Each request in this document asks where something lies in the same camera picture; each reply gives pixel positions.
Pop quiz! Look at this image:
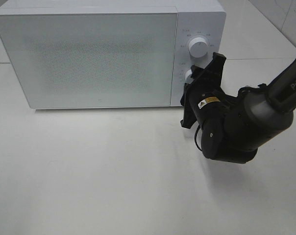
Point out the upper white power knob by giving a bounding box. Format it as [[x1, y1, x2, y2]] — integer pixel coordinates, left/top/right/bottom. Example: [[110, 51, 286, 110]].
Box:
[[188, 36, 209, 58]]

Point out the white microwave door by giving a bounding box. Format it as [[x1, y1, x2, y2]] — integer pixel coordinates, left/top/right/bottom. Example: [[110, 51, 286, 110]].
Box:
[[0, 14, 176, 109]]

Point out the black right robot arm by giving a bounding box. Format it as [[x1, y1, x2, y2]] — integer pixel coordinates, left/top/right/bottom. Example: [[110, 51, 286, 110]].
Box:
[[180, 53, 296, 164]]

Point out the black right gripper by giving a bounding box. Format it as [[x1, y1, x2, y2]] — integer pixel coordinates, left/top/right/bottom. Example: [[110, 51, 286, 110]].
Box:
[[180, 52, 226, 130]]

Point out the white timer knob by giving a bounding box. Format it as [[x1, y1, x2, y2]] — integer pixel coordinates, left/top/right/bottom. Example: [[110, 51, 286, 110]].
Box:
[[184, 70, 193, 84]]

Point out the white microwave oven body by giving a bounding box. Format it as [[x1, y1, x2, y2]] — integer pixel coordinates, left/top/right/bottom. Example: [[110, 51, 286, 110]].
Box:
[[0, 0, 226, 109]]

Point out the black cable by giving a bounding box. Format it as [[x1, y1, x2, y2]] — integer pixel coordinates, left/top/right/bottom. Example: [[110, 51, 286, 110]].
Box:
[[193, 124, 204, 152]]

